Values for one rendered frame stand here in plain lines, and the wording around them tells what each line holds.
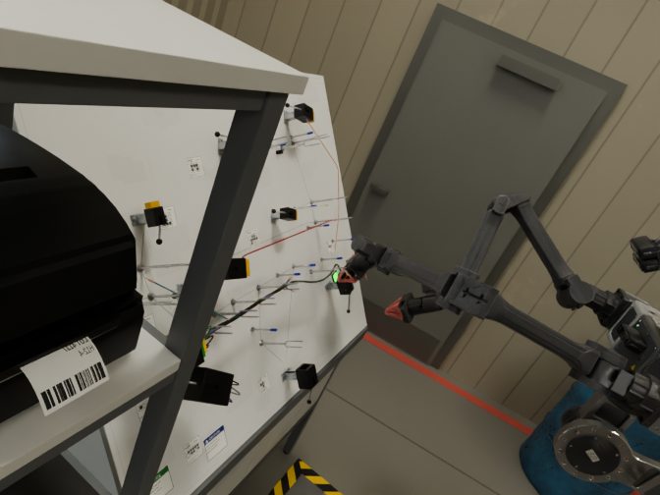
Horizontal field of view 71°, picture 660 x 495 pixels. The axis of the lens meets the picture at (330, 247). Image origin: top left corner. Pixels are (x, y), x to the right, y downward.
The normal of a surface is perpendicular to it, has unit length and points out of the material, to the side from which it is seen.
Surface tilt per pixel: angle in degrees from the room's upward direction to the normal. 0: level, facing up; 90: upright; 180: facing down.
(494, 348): 90
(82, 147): 53
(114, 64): 90
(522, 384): 90
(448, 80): 90
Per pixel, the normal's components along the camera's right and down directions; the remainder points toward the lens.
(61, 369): 0.74, -0.44
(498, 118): -0.34, 0.31
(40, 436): 0.37, -0.82
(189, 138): 0.87, -0.07
